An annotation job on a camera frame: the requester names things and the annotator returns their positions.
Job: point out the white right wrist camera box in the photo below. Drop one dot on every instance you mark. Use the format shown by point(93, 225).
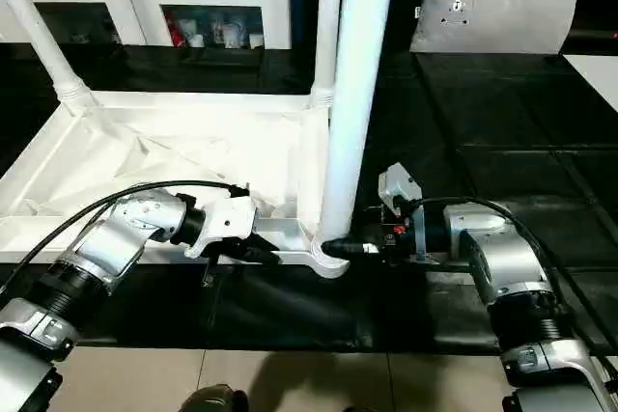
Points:
point(398, 185)

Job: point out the grey cushion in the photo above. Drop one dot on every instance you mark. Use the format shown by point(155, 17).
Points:
point(492, 12)

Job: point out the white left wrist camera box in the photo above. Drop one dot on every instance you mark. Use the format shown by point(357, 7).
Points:
point(224, 217)

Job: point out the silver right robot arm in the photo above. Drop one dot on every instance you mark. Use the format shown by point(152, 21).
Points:
point(502, 267)

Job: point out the white mug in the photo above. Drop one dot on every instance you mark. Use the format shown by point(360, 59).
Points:
point(256, 41)

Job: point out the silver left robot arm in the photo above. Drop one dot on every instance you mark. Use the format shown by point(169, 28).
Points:
point(106, 248)

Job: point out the white plastic table top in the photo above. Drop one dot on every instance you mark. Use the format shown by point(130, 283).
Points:
point(174, 142)

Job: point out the black work mat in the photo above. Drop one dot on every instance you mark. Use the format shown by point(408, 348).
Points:
point(290, 315)

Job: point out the white plastic table leg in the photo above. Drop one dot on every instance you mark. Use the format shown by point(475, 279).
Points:
point(328, 26)
point(43, 36)
point(357, 84)

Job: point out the white sheet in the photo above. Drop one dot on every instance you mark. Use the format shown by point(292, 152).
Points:
point(597, 74)

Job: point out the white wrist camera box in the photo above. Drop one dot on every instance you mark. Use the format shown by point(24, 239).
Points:
point(398, 185)
point(224, 217)

